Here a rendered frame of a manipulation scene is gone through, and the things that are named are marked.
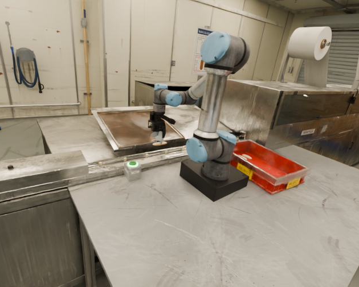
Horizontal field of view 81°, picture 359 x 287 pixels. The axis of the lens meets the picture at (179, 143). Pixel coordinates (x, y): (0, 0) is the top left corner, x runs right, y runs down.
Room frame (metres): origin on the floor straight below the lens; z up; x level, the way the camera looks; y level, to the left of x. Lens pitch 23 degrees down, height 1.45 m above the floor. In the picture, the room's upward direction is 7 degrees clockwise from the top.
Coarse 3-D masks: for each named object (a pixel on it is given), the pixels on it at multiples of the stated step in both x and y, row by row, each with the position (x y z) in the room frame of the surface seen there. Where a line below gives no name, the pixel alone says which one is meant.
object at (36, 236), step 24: (312, 144) 2.04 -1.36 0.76; (336, 144) 2.46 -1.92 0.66; (48, 192) 0.77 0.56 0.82; (0, 216) 0.66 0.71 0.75; (24, 216) 0.71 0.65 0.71; (48, 216) 0.76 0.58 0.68; (72, 216) 0.82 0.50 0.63; (0, 240) 0.65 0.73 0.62; (24, 240) 0.70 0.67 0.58; (48, 240) 0.75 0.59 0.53; (72, 240) 0.82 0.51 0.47; (0, 264) 0.64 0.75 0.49; (24, 264) 0.68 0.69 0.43; (48, 264) 0.74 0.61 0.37; (72, 264) 0.81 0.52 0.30; (96, 264) 0.88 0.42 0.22
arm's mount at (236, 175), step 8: (184, 168) 1.01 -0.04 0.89; (192, 168) 0.98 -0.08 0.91; (200, 168) 1.00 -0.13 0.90; (232, 168) 1.07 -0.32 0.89; (184, 176) 1.01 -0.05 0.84; (192, 176) 0.96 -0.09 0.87; (200, 176) 0.92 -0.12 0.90; (232, 176) 0.98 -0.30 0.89; (240, 176) 0.99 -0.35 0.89; (248, 176) 1.01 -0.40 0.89; (192, 184) 0.95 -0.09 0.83; (200, 184) 0.91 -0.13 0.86; (208, 184) 0.87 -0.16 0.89; (216, 184) 0.86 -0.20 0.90; (224, 184) 0.88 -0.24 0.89; (232, 184) 0.91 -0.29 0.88; (240, 184) 0.96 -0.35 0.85; (208, 192) 0.86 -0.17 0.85; (216, 192) 0.84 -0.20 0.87; (224, 192) 0.88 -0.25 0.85; (232, 192) 0.93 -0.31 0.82; (216, 200) 0.84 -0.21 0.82
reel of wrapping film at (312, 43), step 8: (296, 32) 2.20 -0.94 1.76; (304, 32) 2.14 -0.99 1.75; (312, 32) 2.09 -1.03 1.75; (320, 32) 2.04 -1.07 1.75; (328, 32) 2.12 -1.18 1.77; (288, 40) 2.34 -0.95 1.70; (296, 40) 2.16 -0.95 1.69; (304, 40) 2.10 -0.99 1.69; (312, 40) 2.05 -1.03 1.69; (320, 40) 2.07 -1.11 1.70; (328, 40) 2.15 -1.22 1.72; (288, 48) 2.22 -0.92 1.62; (296, 48) 2.16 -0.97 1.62; (304, 48) 2.10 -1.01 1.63; (312, 48) 2.04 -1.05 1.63; (320, 48) 2.09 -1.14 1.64; (288, 56) 2.34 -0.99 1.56; (296, 56) 2.21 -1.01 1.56; (304, 56) 2.14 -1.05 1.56; (312, 56) 2.07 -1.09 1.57; (320, 56) 2.12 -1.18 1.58; (280, 72) 2.33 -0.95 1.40; (280, 80) 2.32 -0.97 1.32
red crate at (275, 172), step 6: (252, 156) 1.42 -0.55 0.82; (234, 162) 1.20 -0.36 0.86; (252, 162) 1.31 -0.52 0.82; (258, 162) 1.32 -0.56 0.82; (264, 162) 1.34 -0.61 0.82; (264, 168) 1.25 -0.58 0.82; (270, 168) 1.26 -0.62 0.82; (276, 168) 1.27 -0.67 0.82; (252, 174) 1.06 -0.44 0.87; (276, 174) 1.18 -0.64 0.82; (282, 174) 1.19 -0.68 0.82; (252, 180) 1.06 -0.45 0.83; (258, 180) 1.03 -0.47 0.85; (264, 180) 1.00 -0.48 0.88; (300, 180) 1.09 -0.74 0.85; (264, 186) 1.00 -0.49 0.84; (270, 186) 0.97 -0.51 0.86; (276, 186) 0.97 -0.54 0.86; (282, 186) 1.00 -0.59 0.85; (270, 192) 0.95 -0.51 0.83
